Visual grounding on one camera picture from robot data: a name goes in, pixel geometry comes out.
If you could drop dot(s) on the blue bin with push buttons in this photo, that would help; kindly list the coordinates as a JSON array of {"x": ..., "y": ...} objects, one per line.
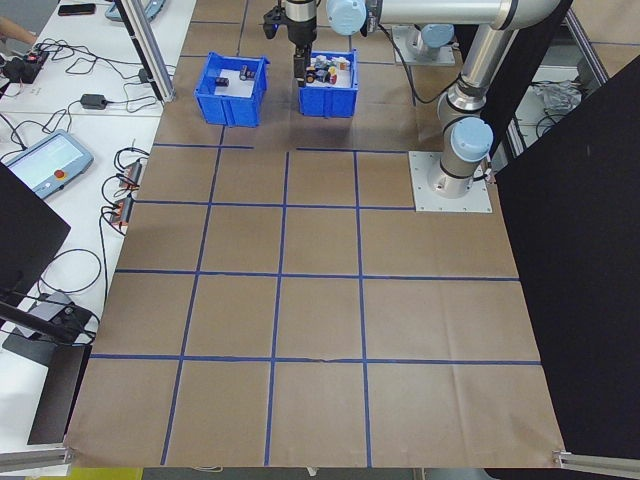
[{"x": 325, "y": 105}]

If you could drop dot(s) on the blue bin with batteries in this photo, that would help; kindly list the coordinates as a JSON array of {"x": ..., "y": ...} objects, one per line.
[{"x": 225, "y": 112}]

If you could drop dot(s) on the orange grey adapter box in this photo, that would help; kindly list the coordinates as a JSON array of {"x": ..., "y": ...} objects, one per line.
[
  {"x": 122, "y": 212},
  {"x": 131, "y": 172}
]

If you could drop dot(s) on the white contact block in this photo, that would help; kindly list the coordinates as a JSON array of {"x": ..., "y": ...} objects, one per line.
[{"x": 319, "y": 60}]

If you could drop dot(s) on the grey blue teach pendant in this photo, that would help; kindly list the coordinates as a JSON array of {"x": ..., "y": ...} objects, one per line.
[
  {"x": 50, "y": 160},
  {"x": 155, "y": 6}
]

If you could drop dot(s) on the black power adapter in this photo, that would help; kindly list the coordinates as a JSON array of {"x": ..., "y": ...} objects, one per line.
[
  {"x": 94, "y": 101},
  {"x": 145, "y": 76}
]

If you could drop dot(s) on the black smartphone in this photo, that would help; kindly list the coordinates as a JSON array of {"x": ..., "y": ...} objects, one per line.
[{"x": 76, "y": 9}]

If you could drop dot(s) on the crumpled grey plastic sheet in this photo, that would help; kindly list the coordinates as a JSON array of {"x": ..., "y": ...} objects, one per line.
[{"x": 555, "y": 100}]

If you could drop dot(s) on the black device with red part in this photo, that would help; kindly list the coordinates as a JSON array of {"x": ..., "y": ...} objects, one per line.
[{"x": 22, "y": 67}]

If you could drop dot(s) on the black flat panel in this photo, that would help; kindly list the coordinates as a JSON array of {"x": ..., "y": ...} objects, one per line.
[{"x": 25, "y": 235}]

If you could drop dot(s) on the aluminium corner bar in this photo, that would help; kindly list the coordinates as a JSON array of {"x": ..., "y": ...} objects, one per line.
[
  {"x": 600, "y": 460},
  {"x": 30, "y": 457}
]

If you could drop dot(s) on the black selector switch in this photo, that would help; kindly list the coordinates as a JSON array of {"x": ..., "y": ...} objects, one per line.
[{"x": 311, "y": 76}]

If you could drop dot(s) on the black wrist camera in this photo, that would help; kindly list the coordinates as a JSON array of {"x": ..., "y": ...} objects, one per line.
[{"x": 273, "y": 25}]

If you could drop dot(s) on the orange tipped switch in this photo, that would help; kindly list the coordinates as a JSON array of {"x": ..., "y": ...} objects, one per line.
[{"x": 342, "y": 64}]

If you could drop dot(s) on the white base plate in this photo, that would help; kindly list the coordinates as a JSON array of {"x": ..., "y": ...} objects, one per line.
[
  {"x": 405, "y": 50},
  {"x": 425, "y": 200}
]

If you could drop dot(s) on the aluminium profile post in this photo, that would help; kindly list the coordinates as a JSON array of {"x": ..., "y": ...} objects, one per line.
[{"x": 145, "y": 50}]

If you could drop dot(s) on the metal V-shaped frame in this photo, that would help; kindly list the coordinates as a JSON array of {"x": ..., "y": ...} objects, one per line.
[{"x": 587, "y": 46}]

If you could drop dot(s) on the black frame cover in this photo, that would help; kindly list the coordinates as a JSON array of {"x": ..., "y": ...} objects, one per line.
[{"x": 575, "y": 250}]

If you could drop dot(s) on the black clamp mount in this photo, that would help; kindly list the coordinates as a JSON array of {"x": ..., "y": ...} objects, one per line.
[{"x": 30, "y": 320}]

